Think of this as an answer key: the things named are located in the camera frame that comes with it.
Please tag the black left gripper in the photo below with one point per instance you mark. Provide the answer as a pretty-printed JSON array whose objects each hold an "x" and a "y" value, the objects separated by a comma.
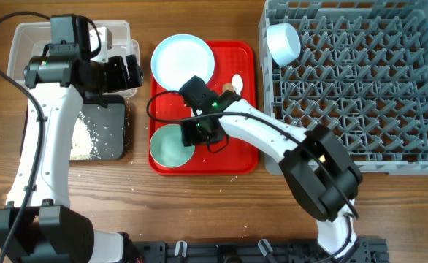
[{"x": 120, "y": 81}]

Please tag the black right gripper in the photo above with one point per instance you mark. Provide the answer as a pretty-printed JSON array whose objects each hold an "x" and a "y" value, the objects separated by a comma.
[{"x": 189, "y": 137}]

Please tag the mint green bowl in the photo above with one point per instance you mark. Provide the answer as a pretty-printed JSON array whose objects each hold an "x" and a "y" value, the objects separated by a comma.
[{"x": 167, "y": 149}]

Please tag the light blue plate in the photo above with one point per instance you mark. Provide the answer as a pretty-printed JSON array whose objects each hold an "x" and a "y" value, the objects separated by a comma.
[{"x": 178, "y": 58}]

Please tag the white plastic spoon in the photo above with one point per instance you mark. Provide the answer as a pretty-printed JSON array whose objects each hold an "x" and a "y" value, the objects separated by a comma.
[{"x": 237, "y": 84}]

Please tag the white rice pile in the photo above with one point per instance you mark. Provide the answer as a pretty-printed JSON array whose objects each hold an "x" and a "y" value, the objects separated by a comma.
[{"x": 98, "y": 136}]

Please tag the light blue bowl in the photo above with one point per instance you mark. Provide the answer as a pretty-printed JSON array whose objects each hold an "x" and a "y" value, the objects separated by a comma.
[{"x": 283, "y": 43}]

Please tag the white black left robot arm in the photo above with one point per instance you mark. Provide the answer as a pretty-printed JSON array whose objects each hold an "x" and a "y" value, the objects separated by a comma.
[{"x": 37, "y": 223}]

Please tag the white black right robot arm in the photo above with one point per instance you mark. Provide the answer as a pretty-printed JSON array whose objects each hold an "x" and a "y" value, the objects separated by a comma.
[{"x": 320, "y": 173}]

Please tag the black waste tray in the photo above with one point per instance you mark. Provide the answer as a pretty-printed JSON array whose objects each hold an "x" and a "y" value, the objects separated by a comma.
[{"x": 62, "y": 128}]

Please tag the grey dishwasher rack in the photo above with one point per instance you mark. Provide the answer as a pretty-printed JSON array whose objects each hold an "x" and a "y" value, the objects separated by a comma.
[{"x": 362, "y": 72}]

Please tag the red plastic tray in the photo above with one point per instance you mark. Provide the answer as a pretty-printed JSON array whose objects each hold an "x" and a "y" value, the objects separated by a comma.
[{"x": 228, "y": 157}]

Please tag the clear plastic bin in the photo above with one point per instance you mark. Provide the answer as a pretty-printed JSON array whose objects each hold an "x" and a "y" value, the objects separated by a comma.
[{"x": 30, "y": 39}]

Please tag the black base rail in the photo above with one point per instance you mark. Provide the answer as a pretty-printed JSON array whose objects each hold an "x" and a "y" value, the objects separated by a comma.
[{"x": 363, "y": 250}]

